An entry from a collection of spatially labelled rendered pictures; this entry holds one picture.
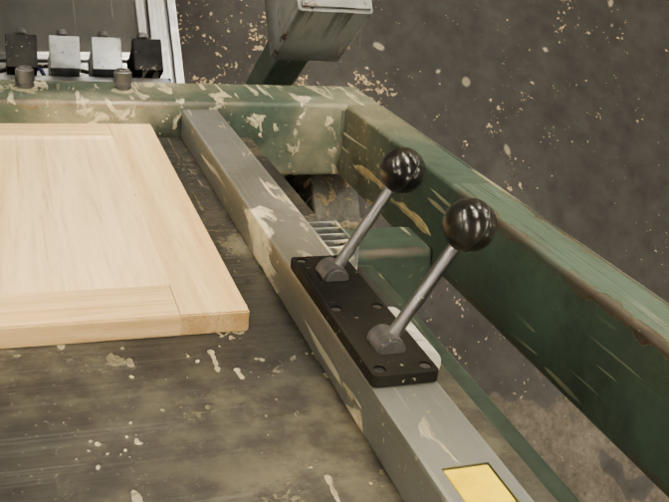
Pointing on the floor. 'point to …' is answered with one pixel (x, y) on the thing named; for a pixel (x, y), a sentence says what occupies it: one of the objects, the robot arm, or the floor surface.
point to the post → (275, 70)
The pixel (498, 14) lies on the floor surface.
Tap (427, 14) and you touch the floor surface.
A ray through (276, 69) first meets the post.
